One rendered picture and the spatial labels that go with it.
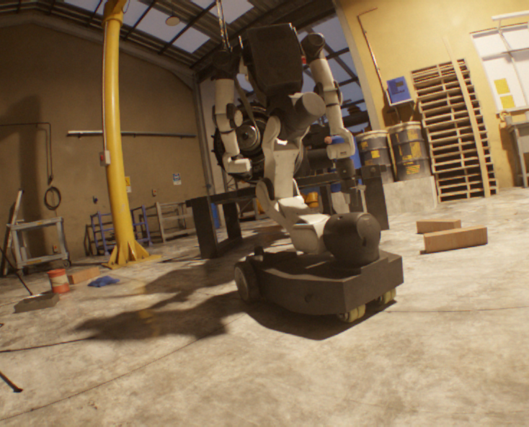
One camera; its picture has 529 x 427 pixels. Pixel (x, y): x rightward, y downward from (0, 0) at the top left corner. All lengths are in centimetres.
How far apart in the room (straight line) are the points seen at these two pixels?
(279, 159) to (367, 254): 61
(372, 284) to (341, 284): 13
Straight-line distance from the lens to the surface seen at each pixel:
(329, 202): 415
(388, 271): 99
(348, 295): 87
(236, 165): 142
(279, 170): 128
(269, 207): 128
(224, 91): 132
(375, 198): 268
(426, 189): 390
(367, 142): 464
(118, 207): 383
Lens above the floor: 43
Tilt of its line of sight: 2 degrees down
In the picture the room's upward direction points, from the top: 10 degrees counter-clockwise
